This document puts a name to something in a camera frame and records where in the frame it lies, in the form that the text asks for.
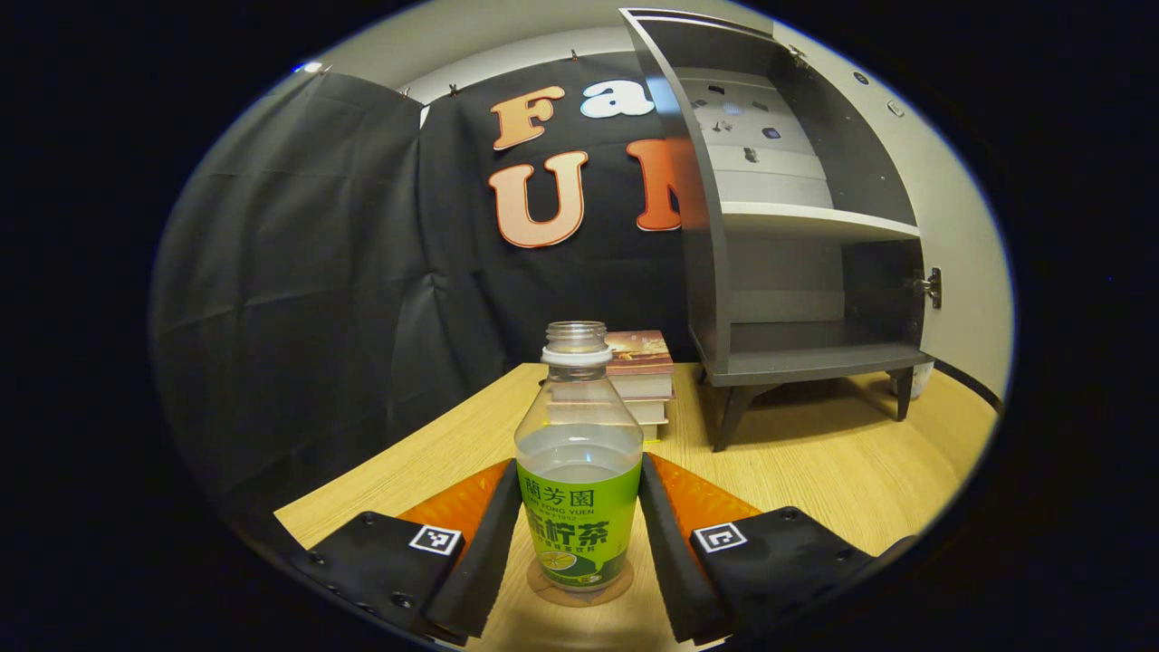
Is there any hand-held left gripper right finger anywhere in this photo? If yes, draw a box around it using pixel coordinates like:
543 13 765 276
638 453 915 646

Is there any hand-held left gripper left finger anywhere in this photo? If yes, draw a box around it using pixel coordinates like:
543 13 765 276
290 457 524 646

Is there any green label bottle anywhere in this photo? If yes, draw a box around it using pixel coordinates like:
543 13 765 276
513 321 645 591

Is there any brown round coaster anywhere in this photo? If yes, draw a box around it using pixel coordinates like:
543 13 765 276
526 554 635 608

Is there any grey cabinet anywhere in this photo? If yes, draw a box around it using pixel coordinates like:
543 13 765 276
620 7 938 454

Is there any beige cabinet door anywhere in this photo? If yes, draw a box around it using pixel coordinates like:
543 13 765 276
770 18 1015 399

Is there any white cabinet shelf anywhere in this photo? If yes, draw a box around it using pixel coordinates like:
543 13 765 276
720 201 923 242

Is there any book with pictured cover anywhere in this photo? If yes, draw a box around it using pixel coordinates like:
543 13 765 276
602 330 676 400

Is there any black backdrop cloth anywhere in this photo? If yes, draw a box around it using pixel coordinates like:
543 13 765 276
149 50 716 544

